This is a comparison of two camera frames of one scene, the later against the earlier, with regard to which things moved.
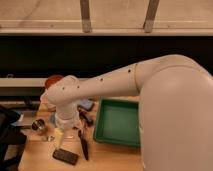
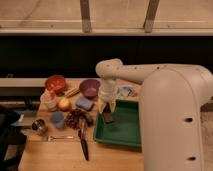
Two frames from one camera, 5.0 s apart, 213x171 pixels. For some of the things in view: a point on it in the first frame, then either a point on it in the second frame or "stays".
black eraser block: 65,156 to 108,116
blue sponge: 86,104 stays
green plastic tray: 117,122 stays
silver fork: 51,138 stays
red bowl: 53,79 stays
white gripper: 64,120 to 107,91
